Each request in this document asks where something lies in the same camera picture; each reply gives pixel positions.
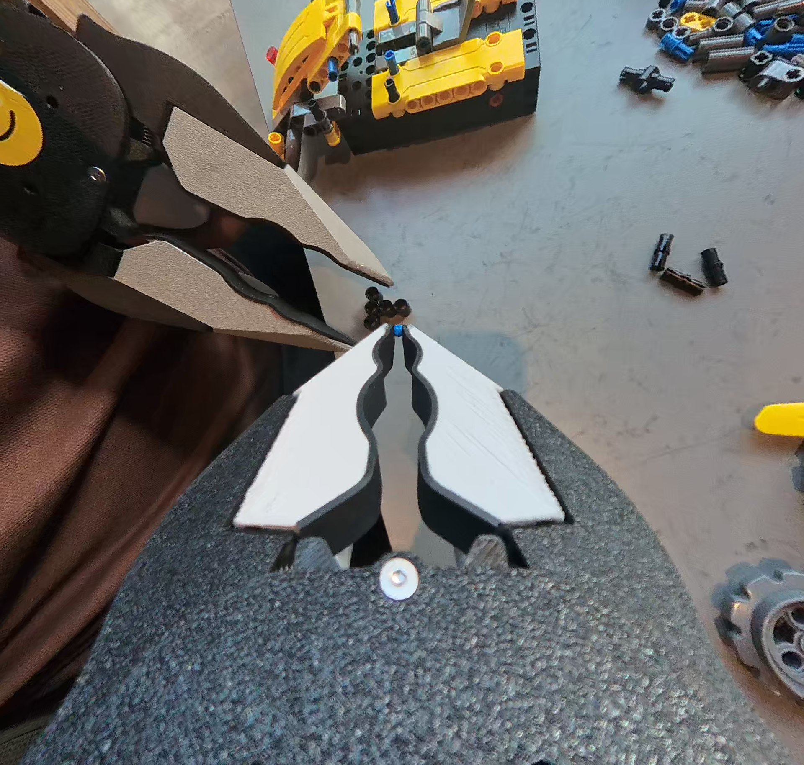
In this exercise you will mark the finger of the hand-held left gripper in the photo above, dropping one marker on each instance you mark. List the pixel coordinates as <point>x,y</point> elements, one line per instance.
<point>251,188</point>
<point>189,288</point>

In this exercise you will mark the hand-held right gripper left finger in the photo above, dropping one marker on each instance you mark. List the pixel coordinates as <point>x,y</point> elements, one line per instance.
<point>314,464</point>

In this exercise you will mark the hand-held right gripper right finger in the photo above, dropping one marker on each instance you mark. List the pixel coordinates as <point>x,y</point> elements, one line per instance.
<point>490,464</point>

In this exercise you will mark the black multi-hole connector piece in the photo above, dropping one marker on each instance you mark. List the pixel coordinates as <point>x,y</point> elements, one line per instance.
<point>386,307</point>

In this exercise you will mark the yellow toy vehicle model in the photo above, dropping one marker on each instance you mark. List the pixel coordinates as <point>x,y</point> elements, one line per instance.
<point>427,75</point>

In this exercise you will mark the pile of small building parts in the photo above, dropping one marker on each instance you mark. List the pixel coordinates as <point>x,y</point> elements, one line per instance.
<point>729,24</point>

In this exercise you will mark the grey desk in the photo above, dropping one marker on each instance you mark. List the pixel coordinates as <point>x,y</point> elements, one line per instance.
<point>528,238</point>

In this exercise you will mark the black connector pin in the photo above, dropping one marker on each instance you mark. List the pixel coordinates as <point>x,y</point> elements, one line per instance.
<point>682,282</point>
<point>714,267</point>
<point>662,252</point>

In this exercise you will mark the yellow curved panel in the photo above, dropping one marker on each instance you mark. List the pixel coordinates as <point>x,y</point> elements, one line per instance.
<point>782,419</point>

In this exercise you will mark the group of grey toothed wheels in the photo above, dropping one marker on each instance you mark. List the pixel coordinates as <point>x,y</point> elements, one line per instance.
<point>769,627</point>

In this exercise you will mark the black long axle pin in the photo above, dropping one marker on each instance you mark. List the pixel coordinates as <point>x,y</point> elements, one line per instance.
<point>646,81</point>

